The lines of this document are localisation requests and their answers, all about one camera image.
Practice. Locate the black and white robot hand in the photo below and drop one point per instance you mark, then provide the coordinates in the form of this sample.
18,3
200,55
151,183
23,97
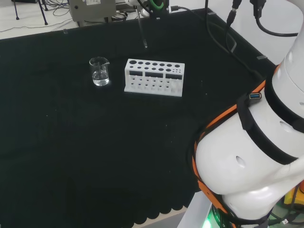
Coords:
156,9

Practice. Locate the clear glass rod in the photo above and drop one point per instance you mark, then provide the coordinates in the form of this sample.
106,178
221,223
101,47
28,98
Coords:
141,29

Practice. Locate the white test tube rack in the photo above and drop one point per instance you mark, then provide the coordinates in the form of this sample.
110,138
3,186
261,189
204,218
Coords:
154,78

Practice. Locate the clear glass beaker with water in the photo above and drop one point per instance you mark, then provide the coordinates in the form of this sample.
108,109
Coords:
99,73

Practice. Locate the clear plastic cloth clip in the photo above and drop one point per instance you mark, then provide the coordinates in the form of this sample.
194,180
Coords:
64,31
261,57
210,13

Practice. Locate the grey metal control box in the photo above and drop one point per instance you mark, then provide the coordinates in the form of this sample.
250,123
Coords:
92,10

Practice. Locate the slim black tripod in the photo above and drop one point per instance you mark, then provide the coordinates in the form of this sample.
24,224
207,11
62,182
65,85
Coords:
16,9

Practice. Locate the black bench cloth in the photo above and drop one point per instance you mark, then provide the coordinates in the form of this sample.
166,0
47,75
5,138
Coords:
95,142

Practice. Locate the pale board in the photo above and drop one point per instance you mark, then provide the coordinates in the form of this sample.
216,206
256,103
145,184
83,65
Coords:
164,217

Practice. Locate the yellow stop button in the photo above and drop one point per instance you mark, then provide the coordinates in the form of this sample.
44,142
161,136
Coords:
295,194

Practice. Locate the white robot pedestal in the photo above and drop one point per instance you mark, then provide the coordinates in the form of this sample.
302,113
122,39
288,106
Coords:
194,211

